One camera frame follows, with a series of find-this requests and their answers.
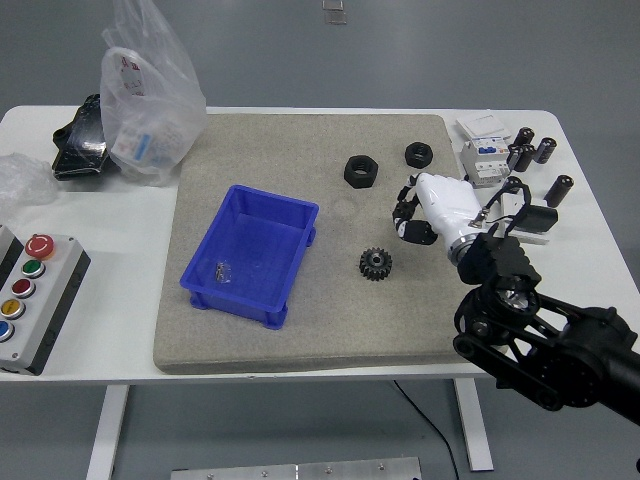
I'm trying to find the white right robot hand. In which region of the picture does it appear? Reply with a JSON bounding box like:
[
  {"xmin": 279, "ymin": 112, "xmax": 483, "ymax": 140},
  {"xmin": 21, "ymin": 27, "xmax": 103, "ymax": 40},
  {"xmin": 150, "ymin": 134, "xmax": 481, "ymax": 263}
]
[{"xmin": 391, "ymin": 172, "xmax": 489, "ymax": 254}]

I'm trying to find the black spur gear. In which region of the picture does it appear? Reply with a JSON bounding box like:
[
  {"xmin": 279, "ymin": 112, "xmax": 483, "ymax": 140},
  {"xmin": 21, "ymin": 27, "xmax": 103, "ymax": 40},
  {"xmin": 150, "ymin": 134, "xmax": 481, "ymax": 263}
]
[{"xmin": 357, "ymin": 247, "xmax": 394, "ymax": 283}]

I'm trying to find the small black hex nut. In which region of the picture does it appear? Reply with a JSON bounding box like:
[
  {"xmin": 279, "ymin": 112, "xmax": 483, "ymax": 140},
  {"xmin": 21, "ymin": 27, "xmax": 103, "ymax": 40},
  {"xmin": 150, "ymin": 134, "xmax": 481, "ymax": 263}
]
[{"xmin": 403, "ymin": 141, "xmax": 435, "ymax": 169}]

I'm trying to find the large black hex nut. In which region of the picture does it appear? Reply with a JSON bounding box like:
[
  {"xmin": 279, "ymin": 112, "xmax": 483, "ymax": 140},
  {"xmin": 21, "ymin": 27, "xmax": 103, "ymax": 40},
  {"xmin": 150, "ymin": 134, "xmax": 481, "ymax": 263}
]
[{"xmin": 342, "ymin": 154, "xmax": 380, "ymax": 189}]

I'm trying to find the grey push-button control box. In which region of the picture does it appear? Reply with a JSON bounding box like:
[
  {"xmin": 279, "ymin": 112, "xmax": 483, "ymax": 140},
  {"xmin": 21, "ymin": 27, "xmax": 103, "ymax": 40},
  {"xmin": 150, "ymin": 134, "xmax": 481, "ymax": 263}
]
[{"xmin": 0, "ymin": 232, "xmax": 92, "ymax": 377}]

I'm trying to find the white circuit breaker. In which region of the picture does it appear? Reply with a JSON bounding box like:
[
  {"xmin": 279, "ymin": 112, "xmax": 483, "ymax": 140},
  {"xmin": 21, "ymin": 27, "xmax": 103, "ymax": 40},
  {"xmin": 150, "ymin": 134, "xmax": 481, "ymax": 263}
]
[{"xmin": 459, "ymin": 135, "xmax": 512, "ymax": 190}]

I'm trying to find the black power adapter block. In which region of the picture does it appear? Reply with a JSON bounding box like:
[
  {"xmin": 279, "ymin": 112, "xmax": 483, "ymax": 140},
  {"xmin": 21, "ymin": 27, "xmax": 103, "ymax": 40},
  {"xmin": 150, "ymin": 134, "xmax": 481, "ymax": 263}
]
[{"xmin": 528, "ymin": 204, "xmax": 559, "ymax": 235}]

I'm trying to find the grey-brown felt mat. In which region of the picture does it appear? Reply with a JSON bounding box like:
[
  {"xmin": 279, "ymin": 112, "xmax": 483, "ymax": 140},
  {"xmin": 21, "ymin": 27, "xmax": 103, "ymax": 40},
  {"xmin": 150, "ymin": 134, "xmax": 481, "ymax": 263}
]
[{"xmin": 152, "ymin": 113, "xmax": 506, "ymax": 375}]

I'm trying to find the blue plastic bin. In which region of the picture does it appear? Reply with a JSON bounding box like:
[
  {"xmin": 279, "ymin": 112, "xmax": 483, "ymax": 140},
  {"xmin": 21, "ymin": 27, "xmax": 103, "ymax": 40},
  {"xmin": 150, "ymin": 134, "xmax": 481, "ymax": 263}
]
[{"xmin": 178, "ymin": 183, "xmax": 321, "ymax": 332}]

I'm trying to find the white table leg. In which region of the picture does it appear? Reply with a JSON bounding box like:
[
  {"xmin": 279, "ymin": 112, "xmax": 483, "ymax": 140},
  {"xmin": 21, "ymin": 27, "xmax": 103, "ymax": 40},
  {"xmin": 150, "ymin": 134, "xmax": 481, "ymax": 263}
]
[
  {"xmin": 452, "ymin": 378, "xmax": 495, "ymax": 472},
  {"xmin": 85, "ymin": 384, "xmax": 130, "ymax": 480}
]

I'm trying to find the clear floor marker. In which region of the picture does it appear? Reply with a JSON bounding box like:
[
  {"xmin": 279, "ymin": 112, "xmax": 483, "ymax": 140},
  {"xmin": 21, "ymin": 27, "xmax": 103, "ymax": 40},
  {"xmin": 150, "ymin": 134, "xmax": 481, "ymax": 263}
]
[{"xmin": 322, "ymin": 0, "xmax": 349, "ymax": 26}]

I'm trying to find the small clear screw bag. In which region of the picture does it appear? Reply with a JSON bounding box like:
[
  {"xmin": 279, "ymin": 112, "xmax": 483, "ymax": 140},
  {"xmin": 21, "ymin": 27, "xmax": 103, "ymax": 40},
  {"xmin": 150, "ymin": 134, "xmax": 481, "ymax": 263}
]
[{"xmin": 213, "ymin": 259, "xmax": 236, "ymax": 286}]

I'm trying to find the large clear plastic bag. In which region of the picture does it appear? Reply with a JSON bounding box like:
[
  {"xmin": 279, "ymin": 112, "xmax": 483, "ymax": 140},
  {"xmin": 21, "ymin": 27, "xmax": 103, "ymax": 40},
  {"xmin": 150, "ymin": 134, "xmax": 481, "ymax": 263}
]
[{"xmin": 99, "ymin": 0, "xmax": 208, "ymax": 188}]

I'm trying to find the white blue printed packet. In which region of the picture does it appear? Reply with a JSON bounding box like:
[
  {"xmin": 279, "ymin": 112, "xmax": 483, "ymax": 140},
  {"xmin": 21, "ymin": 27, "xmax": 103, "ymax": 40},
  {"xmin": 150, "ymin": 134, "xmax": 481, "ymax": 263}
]
[{"xmin": 112, "ymin": 123, "xmax": 152, "ymax": 165}]

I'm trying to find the black part in wrap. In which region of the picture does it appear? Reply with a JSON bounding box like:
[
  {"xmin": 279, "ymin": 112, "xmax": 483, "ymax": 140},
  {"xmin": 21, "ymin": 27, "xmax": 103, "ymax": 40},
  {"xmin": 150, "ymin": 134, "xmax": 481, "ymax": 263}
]
[{"xmin": 51, "ymin": 93, "xmax": 121, "ymax": 180}]

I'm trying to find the red emergency stop button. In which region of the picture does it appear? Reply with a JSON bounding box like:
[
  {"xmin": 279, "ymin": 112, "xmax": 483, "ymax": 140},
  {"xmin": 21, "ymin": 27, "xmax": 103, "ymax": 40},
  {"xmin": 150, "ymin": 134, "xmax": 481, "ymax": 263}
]
[{"xmin": 24, "ymin": 233, "xmax": 55, "ymax": 260}]

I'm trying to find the crumpled clear plastic wrap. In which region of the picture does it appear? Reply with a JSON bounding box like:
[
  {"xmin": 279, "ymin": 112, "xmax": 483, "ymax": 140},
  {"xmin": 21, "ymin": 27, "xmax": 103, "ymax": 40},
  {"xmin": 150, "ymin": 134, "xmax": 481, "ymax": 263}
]
[{"xmin": 0, "ymin": 152, "xmax": 60, "ymax": 221}]

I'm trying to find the white wall switch plate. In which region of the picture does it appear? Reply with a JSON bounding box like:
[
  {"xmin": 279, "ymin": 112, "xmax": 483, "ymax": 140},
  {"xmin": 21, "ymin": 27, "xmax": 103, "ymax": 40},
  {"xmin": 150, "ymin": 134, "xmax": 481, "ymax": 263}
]
[{"xmin": 454, "ymin": 113, "xmax": 514, "ymax": 144}]

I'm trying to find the black floor cable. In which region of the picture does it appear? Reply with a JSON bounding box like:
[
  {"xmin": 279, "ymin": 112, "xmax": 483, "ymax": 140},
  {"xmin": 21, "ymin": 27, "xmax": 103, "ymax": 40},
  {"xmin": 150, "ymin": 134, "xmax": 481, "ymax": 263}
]
[{"xmin": 392, "ymin": 379, "xmax": 461, "ymax": 480}]

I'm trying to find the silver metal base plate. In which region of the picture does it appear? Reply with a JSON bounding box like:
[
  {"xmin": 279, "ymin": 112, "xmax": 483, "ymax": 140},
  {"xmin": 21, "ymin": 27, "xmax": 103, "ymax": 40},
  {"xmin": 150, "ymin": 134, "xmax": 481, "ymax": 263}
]
[{"xmin": 170, "ymin": 456, "xmax": 422, "ymax": 480}]

